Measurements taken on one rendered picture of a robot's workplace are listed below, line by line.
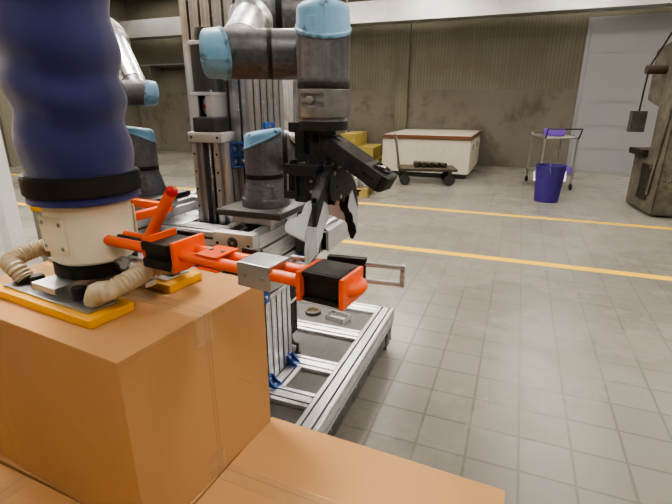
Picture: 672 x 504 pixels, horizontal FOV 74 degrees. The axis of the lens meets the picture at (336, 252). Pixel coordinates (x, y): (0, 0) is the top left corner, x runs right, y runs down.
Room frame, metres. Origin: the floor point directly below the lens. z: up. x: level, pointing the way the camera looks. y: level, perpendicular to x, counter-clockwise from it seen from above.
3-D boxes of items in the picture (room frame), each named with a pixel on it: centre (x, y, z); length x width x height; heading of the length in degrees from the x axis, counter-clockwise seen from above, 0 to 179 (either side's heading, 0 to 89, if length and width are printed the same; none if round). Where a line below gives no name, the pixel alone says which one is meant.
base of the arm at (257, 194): (1.41, 0.22, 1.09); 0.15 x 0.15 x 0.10
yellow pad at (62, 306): (0.87, 0.58, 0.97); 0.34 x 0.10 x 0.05; 62
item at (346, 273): (0.67, 0.01, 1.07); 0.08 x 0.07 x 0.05; 62
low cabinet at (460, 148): (9.46, -2.03, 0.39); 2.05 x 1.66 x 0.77; 158
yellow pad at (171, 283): (1.04, 0.49, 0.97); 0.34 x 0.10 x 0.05; 62
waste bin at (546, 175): (6.36, -3.02, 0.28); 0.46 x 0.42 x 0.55; 159
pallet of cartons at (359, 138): (10.49, -0.60, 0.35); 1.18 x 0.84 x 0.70; 158
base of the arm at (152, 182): (1.59, 0.68, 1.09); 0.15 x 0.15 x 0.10
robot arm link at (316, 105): (0.68, 0.02, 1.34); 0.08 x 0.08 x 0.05
